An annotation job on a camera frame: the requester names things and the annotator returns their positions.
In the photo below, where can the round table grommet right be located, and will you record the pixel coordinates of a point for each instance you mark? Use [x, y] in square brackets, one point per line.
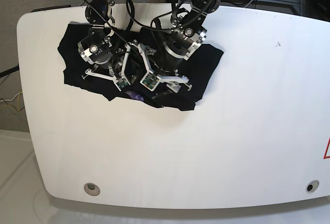
[312, 186]

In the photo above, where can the red triangle warning sticker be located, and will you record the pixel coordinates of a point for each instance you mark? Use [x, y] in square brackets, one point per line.
[327, 154]

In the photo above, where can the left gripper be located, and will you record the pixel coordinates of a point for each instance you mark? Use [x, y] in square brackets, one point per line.
[164, 67]

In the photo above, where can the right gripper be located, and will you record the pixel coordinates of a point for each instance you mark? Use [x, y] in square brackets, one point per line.
[107, 63]

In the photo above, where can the round table grommet left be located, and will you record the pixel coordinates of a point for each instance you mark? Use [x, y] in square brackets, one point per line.
[92, 189]

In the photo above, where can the round table grommet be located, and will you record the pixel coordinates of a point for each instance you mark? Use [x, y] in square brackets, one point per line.
[312, 186]
[92, 189]

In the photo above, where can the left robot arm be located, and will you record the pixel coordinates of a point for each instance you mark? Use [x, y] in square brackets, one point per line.
[175, 44]

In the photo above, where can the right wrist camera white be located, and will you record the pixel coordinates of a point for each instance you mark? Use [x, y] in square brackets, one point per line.
[122, 83]

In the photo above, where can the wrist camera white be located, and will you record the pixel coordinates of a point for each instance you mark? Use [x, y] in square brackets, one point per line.
[150, 81]
[122, 83]

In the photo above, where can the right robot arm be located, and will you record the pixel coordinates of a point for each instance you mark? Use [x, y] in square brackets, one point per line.
[101, 24]

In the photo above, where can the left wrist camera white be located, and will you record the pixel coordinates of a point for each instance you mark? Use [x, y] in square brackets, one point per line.
[150, 81]

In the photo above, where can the black T-shirt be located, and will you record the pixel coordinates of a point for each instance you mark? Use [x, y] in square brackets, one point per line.
[199, 69]

